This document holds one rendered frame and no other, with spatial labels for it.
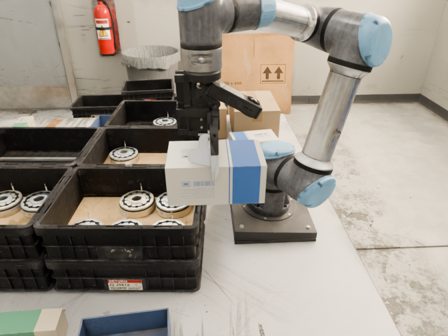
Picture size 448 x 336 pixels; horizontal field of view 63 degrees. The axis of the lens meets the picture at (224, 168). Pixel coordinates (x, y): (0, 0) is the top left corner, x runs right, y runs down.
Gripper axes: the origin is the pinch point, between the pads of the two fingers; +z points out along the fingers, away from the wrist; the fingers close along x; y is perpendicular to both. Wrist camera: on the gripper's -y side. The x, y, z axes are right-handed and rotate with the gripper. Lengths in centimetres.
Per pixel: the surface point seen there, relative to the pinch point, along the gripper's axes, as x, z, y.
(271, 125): -93, 33, -30
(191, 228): -0.6, 17.7, 6.0
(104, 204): -26, 28, 34
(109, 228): -1.7, 17.6, 25.4
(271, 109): -95, 25, -30
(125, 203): -21.6, 24.6, 26.1
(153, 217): -18.3, 27.7, 17.9
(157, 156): -56, 28, 21
